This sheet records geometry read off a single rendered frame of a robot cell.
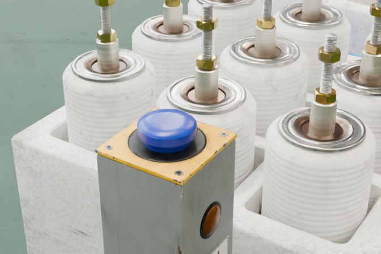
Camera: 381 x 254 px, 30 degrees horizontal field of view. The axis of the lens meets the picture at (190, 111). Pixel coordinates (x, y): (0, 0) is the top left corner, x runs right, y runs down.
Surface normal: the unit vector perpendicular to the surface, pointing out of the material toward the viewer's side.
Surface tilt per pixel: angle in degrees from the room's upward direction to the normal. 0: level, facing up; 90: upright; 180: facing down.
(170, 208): 90
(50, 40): 0
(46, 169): 90
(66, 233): 90
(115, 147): 0
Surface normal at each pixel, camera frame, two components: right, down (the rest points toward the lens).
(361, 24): -0.58, 0.40
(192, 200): 0.84, 0.26
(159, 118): 0.00, -0.87
